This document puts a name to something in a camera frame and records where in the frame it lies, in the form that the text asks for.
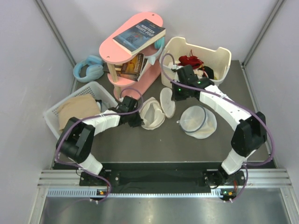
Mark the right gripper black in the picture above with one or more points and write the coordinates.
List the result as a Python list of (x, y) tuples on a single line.
[(175, 96)]

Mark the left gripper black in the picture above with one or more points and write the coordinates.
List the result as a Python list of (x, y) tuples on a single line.
[(138, 122)]

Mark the beige trim mesh laundry bag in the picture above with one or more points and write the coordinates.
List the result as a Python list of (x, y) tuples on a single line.
[(154, 112)]

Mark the red bra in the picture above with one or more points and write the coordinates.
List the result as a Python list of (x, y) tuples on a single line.
[(191, 60)]

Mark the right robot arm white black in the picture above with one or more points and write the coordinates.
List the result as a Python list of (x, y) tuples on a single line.
[(249, 132)]

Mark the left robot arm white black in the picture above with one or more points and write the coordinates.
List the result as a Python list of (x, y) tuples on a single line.
[(76, 140)]

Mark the grey trim mesh laundry bag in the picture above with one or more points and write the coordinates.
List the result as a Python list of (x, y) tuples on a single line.
[(198, 122)]

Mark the cream plastic laundry basket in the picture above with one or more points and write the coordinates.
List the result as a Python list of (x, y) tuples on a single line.
[(218, 60)]

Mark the clothes pile in cream basket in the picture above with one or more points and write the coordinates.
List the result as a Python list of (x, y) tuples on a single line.
[(202, 71)]

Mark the brown orange book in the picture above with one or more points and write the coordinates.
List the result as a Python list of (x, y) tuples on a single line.
[(132, 69)]

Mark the beige folded cloth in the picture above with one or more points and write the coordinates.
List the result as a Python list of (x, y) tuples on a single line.
[(80, 107)]

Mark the blue headphones on floor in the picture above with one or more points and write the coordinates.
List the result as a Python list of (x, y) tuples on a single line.
[(93, 72)]

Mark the dark blue paperback book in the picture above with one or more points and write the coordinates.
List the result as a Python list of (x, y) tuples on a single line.
[(139, 36)]

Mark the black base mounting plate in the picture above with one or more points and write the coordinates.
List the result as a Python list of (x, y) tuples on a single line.
[(199, 174)]

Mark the white plastic perforated basket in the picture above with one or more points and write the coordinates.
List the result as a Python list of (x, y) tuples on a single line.
[(97, 91)]

